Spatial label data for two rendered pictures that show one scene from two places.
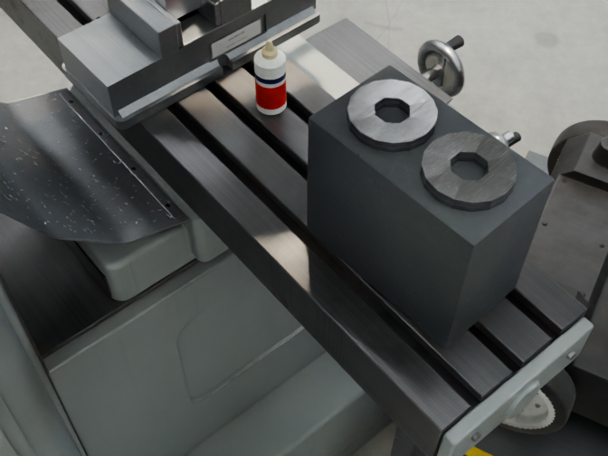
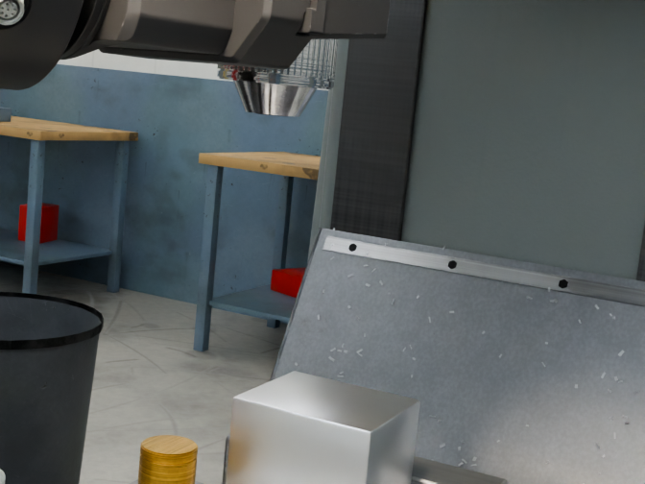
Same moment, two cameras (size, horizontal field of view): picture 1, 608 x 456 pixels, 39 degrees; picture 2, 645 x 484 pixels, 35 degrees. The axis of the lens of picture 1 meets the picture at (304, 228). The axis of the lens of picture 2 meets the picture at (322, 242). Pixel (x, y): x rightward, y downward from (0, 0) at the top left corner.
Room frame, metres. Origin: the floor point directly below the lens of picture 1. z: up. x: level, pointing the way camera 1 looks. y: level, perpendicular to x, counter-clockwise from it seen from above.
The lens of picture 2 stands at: (1.28, 0.01, 1.20)
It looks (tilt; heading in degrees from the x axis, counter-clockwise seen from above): 8 degrees down; 156
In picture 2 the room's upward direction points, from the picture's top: 6 degrees clockwise
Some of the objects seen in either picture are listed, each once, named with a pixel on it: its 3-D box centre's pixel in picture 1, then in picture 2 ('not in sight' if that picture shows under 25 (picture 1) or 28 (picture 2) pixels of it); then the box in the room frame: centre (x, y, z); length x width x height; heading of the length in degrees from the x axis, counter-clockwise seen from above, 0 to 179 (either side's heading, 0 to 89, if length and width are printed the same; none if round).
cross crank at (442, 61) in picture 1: (427, 76); not in sight; (1.21, -0.23, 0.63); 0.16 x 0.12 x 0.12; 130
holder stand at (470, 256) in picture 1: (418, 203); not in sight; (0.57, -0.12, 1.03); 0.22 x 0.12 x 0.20; 43
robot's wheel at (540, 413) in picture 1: (509, 385); not in sight; (0.63, -0.33, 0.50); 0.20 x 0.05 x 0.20; 63
